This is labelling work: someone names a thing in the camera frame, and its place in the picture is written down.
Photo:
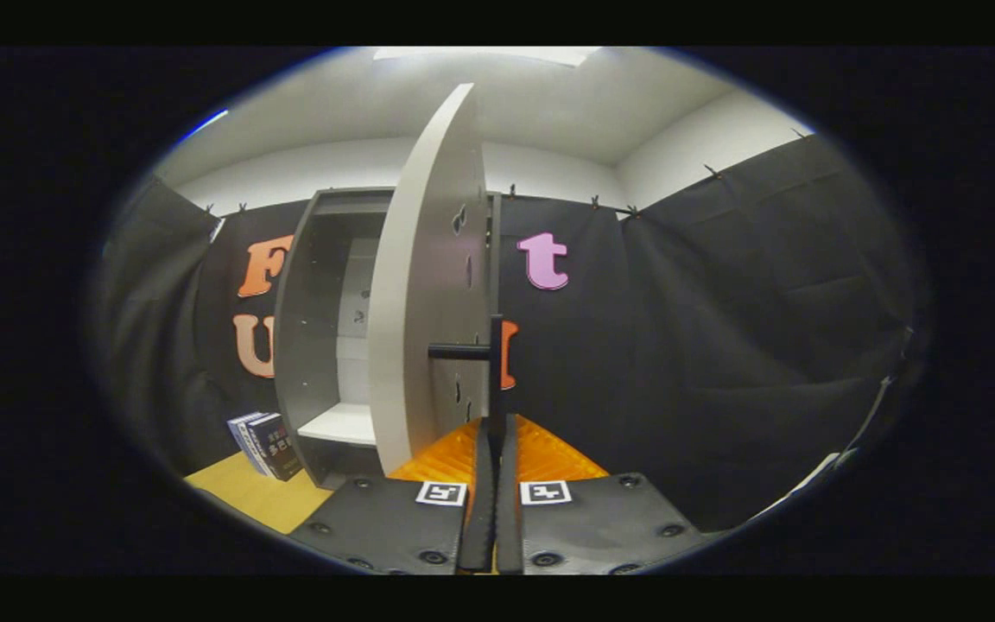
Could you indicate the dark navy book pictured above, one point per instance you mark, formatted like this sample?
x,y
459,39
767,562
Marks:
x,y
277,449

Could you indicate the black backdrop cloth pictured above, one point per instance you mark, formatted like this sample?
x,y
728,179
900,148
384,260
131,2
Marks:
x,y
722,328

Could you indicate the white cabinet shelf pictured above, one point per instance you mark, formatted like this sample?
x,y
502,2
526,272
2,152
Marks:
x,y
342,423

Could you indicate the large ceiling light panel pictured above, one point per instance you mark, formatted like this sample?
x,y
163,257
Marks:
x,y
497,54

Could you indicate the light blue book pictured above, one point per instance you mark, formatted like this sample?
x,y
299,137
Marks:
x,y
235,428

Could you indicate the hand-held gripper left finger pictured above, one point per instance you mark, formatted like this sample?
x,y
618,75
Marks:
x,y
482,518

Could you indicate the white cabinet door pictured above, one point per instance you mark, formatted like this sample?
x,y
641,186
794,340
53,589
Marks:
x,y
415,302

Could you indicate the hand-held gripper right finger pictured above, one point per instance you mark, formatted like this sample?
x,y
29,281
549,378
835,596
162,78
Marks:
x,y
508,518

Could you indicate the white and blue book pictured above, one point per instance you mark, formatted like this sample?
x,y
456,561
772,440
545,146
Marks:
x,y
247,441

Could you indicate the grey cabinet body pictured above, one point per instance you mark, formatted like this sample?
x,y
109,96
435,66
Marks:
x,y
303,345

